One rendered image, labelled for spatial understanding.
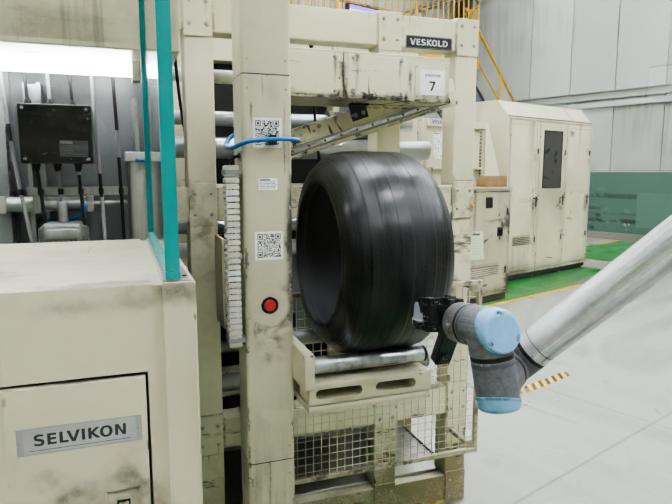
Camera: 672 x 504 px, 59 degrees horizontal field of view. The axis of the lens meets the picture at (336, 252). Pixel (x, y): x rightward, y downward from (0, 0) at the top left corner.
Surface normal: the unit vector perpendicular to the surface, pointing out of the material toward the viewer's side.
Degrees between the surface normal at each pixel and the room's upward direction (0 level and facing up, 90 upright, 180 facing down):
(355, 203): 65
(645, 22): 90
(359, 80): 90
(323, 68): 90
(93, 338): 90
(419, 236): 76
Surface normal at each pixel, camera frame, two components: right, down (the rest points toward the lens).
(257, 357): 0.33, 0.12
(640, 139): -0.78, 0.08
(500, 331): 0.32, -0.09
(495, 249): 0.62, 0.11
